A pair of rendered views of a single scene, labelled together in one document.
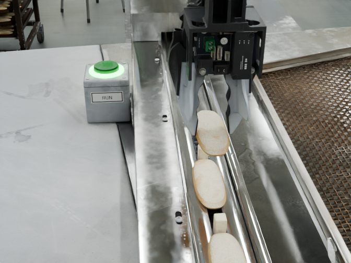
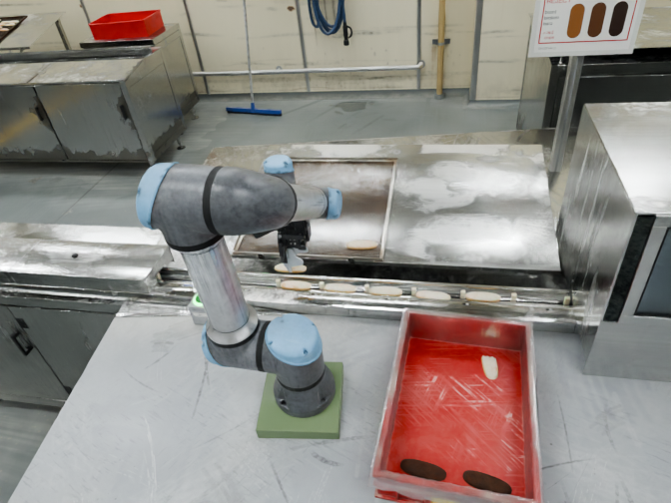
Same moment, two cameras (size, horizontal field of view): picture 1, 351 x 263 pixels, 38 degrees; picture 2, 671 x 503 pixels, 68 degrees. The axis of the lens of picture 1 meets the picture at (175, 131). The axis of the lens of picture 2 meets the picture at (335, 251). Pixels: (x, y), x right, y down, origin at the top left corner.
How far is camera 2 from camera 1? 1.19 m
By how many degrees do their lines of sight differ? 56
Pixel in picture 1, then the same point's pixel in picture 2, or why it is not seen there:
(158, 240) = (324, 300)
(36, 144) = not seen: hidden behind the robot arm
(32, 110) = (186, 348)
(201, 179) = (295, 285)
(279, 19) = (142, 233)
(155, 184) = (293, 297)
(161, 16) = (152, 268)
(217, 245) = (331, 287)
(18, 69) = (124, 358)
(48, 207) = not seen: hidden behind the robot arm
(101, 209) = not seen: hidden behind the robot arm
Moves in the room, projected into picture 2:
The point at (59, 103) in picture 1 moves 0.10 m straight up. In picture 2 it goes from (185, 337) to (175, 313)
